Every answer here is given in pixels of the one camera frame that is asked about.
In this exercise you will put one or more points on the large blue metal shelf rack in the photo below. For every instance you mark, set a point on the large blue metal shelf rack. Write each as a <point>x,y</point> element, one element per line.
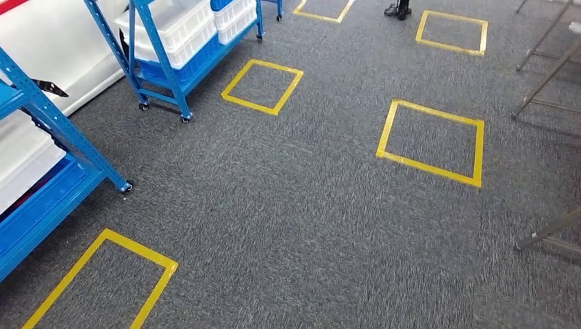
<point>45,113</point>

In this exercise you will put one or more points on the yellow floor tape square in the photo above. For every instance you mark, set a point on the yellow floor tape square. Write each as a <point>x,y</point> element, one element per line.
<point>422,27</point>
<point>386,131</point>

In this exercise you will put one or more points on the blue wheeled metal rack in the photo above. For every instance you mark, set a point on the blue wheeled metal rack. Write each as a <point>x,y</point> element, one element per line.
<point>159,59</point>
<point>278,7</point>

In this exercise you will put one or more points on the translucent white plastic crate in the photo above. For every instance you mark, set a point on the translucent white plastic crate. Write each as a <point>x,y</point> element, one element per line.
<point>181,27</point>

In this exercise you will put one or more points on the black wheeled stand base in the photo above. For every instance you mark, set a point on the black wheeled stand base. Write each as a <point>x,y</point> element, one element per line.
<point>399,9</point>

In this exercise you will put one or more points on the white car red stripe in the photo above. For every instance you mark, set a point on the white car red stripe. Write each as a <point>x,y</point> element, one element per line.
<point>68,54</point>

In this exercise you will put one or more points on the stainless steel table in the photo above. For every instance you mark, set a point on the stainless steel table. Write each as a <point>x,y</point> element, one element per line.
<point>544,79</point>
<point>544,34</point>

